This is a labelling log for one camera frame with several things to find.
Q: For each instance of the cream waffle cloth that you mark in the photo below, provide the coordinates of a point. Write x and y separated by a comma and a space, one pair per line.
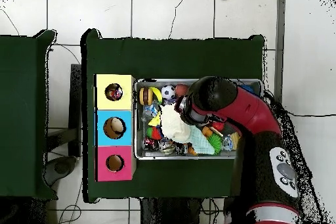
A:
174, 124

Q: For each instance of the mint green waffle cloth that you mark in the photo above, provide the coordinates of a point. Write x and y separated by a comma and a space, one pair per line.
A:
200, 140

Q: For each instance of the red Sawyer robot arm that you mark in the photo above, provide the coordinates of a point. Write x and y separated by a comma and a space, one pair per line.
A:
249, 111

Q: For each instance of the wooden box with three holes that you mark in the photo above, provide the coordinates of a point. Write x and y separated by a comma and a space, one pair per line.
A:
127, 103

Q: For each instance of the clear mesh bin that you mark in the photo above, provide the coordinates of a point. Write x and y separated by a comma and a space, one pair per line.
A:
141, 154

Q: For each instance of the brown toy football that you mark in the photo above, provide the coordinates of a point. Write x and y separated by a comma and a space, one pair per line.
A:
181, 90

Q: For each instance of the small soccer ball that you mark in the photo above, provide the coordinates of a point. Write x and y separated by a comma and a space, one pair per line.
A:
168, 92

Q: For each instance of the yellow banana toy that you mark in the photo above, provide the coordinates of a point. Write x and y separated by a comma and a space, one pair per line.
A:
158, 94

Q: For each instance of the yellow cheese wedge toy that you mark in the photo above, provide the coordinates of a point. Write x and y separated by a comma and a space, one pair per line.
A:
155, 121

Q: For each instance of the wooden yo-yo toy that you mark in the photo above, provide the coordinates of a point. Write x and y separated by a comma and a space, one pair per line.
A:
145, 95

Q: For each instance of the dark green table cloth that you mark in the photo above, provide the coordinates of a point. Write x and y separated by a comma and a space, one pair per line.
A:
170, 58
21, 90

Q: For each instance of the bright green spiky ball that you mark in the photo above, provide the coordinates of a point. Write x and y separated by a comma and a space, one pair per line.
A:
216, 142

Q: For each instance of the black metal stand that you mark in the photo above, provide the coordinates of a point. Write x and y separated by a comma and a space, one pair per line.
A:
75, 103

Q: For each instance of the dark grey rounded base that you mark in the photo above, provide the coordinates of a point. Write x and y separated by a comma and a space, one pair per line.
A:
61, 167

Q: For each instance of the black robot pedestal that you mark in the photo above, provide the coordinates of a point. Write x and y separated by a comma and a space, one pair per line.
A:
170, 213

